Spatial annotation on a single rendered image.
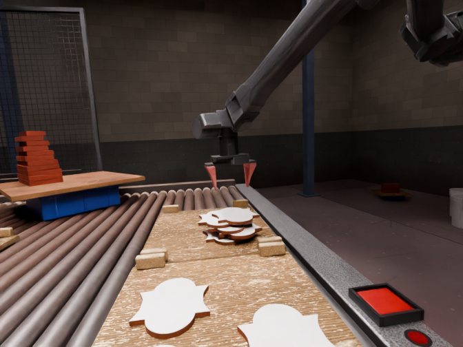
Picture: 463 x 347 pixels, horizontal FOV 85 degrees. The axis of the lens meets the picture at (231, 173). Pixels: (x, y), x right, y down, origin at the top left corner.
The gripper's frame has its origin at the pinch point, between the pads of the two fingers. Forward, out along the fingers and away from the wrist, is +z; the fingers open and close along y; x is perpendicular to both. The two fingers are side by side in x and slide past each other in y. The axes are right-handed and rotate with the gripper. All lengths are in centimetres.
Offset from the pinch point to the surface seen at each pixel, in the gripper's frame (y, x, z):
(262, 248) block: -1.0, 21.1, 10.6
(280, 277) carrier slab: -1.2, 29.9, 12.7
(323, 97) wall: -363, -492, -93
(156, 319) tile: 21.1, 35.8, 11.2
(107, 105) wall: 123, -472, -89
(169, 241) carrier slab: 19.1, 4.3, 12.4
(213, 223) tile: 7.4, 8.1, 7.8
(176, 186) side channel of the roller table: 15, -78, 13
